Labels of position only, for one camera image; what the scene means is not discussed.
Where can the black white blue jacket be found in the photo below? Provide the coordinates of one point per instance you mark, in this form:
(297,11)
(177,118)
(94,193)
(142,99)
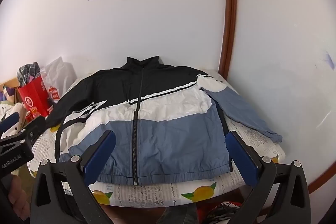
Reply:
(162,134)

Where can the white plastic bag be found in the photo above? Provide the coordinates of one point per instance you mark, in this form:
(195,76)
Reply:
(61,77)

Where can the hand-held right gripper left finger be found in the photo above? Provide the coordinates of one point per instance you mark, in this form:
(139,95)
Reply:
(99,158)

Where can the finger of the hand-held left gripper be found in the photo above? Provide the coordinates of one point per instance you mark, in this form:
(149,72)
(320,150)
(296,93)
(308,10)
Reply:
(9,121)
(34,128)

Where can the brown wooden door frame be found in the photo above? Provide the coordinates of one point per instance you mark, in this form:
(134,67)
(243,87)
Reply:
(229,16)

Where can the person's left hand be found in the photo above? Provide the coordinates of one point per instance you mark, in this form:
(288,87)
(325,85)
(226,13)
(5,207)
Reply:
(18,195)

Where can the grey plaid cloth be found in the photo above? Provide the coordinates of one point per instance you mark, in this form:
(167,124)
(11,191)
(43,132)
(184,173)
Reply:
(27,71)

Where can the fruit-printed tablecloth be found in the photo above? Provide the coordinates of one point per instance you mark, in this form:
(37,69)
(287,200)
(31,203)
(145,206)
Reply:
(157,193)

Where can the purple zigzag patterned cloth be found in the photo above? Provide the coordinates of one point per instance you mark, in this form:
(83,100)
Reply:
(9,94)

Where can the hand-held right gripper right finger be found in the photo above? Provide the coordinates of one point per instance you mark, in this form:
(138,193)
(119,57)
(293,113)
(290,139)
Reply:
(241,161)

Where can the white polka-dot cloth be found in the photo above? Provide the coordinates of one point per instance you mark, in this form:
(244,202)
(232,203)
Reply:
(11,111)

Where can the red paper bag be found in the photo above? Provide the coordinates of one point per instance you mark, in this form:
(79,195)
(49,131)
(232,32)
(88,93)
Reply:
(32,98)

